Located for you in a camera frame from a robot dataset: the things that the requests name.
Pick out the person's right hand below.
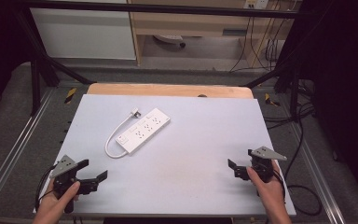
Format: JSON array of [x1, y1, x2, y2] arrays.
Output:
[[246, 166, 289, 217]]

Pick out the white wall socket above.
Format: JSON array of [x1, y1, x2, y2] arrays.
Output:
[[243, 0, 270, 10]]

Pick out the aluminium rail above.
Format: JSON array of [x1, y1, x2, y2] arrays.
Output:
[[291, 122, 347, 224], [0, 88, 56, 213]]

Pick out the black metal frame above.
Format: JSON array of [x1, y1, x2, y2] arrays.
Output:
[[13, 0, 302, 120]]

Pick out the hanging black cable bundle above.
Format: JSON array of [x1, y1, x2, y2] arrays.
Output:
[[228, 15, 288, 73]]

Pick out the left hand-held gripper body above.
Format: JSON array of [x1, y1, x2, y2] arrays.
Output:
[[49, 154, 82, 215]]

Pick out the wooden table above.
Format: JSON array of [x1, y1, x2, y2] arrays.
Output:
[[86, 82, 255, 100]]

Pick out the black floor cables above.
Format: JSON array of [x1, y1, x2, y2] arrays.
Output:
[[262, 78, 317, 188]]

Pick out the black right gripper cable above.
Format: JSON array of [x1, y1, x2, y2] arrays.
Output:
[[272, 169, 323, 217]]

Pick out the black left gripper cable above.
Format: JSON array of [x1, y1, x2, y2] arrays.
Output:
[[34, 165, 58, 213]]

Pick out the white cabinet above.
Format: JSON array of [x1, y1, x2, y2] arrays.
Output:
[[30, 7, 137, 61]]

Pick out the white chair base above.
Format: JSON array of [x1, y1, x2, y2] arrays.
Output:
[[153, 34, 187, 49]]

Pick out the white power strip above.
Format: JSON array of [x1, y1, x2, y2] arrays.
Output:
[[115, 107, 172, 156]]

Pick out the person's left hand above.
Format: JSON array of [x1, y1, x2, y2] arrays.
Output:
[[34, 178, 81, 218]]

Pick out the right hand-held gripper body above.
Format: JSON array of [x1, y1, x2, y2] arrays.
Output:
[[249, 146, 288, 184]]

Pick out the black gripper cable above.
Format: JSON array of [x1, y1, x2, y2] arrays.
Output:
[[34, 165, 58, 213], [272, 169, 323, 217]]

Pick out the black curtain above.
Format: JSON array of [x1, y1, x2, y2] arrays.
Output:
[[0, 0, 34, 120], [287, 0, 358, 213]]

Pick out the wooden desk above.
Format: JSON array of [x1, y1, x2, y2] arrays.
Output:
[[127, 0, 295, 67]]

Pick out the yellow black tape strip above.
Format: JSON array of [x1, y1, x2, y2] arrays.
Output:
[[63, 87, 78, 105], [263, 92, 282, 107]]

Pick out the white power strip cable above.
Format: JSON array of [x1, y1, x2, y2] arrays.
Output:
[[104, 113, 135, 160]]

